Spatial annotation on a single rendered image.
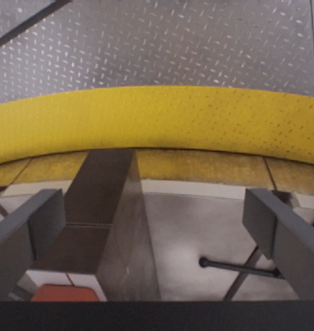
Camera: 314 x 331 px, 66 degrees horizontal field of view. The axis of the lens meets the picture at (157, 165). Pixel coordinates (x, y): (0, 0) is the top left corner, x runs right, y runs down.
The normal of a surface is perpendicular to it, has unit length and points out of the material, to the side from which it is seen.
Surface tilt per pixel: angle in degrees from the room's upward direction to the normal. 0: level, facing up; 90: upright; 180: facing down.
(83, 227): 90
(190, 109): 0
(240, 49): 0
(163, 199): 0
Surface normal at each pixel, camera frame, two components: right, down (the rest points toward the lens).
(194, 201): -0.11, 0.62
